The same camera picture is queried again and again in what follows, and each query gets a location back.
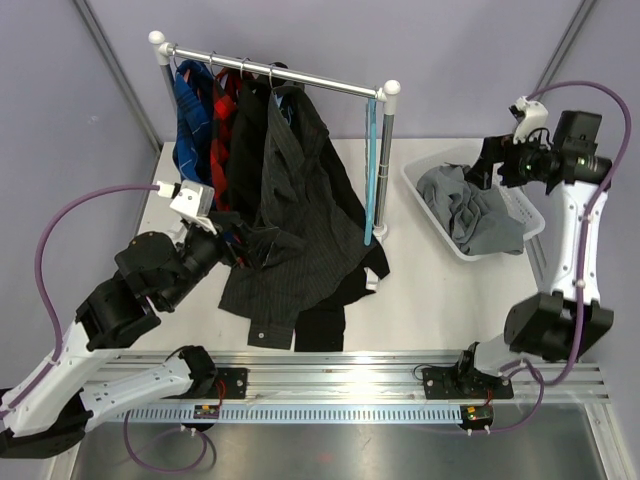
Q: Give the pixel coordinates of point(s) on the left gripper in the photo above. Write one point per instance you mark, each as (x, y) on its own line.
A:
(234, 253)

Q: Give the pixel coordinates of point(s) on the dark pinstripe hanging shirt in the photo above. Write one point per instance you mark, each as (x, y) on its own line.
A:
(310, 243)

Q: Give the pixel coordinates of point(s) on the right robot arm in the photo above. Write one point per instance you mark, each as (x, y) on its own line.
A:
(566, 318)

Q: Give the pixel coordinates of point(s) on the blue shirt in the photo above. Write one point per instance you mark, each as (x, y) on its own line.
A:
(194, 94)

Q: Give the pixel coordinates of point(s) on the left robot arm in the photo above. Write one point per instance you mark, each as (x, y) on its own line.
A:
(154, 275)

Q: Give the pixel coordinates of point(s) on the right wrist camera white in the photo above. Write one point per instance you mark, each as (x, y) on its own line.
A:
(530, 116)

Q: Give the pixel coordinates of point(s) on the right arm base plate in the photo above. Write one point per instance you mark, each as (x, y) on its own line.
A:
(448, 383)

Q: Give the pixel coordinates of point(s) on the black hanging shirt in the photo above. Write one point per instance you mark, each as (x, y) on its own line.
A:
(244, 166)

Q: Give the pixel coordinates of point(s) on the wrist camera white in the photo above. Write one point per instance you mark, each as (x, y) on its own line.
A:
(191, 201)
(530, 116)

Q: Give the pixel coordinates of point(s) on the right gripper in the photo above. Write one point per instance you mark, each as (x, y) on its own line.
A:
(495, 150)

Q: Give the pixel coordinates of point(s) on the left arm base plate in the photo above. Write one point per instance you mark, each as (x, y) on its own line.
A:
(230, 382)

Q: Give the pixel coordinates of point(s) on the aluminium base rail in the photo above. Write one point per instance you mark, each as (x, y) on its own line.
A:
(355, 377)

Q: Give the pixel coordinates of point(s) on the grey shirt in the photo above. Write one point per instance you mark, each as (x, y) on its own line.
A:
(476, 220)

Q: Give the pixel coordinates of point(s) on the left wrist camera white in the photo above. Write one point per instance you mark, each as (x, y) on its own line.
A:
(191, 201)

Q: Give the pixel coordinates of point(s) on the metal clothes rack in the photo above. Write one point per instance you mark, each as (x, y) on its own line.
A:
(386, 97)

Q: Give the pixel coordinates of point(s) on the red plaid shirt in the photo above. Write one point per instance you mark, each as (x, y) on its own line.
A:
(226, 89)

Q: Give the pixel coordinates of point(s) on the white plastic basket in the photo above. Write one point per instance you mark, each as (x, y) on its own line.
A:
(518, 205)

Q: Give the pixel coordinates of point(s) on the teal hanger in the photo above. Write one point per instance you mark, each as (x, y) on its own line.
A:
(370, 168)

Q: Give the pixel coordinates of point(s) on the slotted cable duct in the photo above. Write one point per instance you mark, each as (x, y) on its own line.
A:
(173, 413)

